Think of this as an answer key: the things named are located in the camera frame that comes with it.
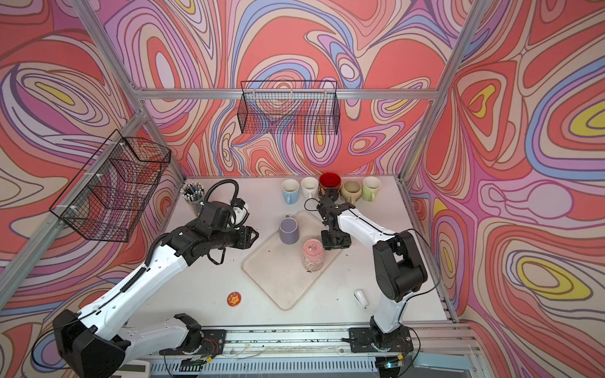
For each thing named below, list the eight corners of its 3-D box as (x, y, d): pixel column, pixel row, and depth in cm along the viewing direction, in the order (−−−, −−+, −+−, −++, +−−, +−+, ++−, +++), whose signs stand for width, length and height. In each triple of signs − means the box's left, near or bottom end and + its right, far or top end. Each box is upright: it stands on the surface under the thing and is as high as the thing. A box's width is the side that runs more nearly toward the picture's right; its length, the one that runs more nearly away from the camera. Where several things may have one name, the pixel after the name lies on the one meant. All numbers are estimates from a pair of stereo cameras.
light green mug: (358, 204, 111) (362, 191, 103) (361, 188, 117) (365, 174, 110) (374, 207, 109) (379, 194, 102) (376, 191, 116) (381, 178, 109)
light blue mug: (281, 212, 108) (279, 198, 100) (282, 193, 115) (281, 179, 108) (299, 212, 108) (298, 198, 100) (299, 193, 115) (299, 179, 108)
